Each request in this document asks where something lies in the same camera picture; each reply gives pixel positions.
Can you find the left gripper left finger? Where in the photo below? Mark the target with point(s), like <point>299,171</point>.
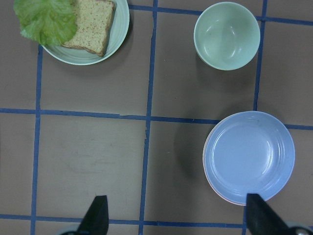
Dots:
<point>96,219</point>

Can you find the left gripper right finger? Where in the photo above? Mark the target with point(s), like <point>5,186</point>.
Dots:
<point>261,219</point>

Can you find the blue plate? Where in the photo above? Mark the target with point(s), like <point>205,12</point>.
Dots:
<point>270,154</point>

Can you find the pink plate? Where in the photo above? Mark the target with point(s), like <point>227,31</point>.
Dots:
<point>224,160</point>

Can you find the green bowl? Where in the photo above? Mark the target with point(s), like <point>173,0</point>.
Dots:
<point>226,36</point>

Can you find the green plate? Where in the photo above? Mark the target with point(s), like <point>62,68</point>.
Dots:
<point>118,32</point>

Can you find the lettuce leaf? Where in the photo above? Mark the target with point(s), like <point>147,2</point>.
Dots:
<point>48,22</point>

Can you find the bread slice on plate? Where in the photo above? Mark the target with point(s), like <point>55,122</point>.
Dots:
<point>94,20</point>

